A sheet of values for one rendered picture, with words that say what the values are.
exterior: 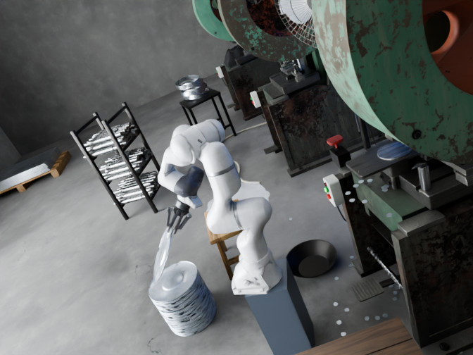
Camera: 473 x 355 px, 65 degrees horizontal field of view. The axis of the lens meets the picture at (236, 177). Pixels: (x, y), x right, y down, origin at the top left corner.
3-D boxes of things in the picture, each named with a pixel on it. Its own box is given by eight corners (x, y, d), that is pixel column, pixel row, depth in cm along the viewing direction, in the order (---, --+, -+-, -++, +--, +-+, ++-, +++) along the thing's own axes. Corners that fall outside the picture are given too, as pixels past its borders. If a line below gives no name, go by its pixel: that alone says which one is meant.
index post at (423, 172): (424, 191, 128) (421, 167, 124) (419, 187, 131) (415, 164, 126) (432, 188, 128) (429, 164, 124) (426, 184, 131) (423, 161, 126)
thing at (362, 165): (367, 205, 141) (360, 175, 135) (351, 189, 154) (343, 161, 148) (429, 179, 141) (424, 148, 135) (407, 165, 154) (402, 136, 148)
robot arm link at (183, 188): (165, 192, 172) (183, 203, 169) (175, 167, 167) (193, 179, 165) (186, 184, 188) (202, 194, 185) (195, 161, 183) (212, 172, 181)
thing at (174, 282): (194, 294, 190) (193, 294, 190) (143, 308, 195) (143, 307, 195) (200, 256, 215) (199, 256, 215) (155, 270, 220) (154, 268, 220)
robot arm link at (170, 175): (203, 146, 155) (198, 191, 179) (167, 126, 159) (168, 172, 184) (186, 163, 148) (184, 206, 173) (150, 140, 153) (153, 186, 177)
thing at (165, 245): (159, 288, 182) (158, 288, 182) (152, 275, 209) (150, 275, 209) (175, 230, 185) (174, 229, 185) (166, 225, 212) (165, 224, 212)
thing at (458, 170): (467, 186, 123) (465, 160, 118) (434, 166, 138) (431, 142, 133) (484, 179, 123) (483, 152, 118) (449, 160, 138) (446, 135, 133)
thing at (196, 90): (207, 151, 424) (177, 86, 388) (196, 141, 463) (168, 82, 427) (237, 135, 431) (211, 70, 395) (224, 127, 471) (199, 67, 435)
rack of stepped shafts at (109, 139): (161, 212, 340) (108, 118, 297) (120, 221, 354) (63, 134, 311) (174, 186, 376) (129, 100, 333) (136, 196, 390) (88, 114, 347)
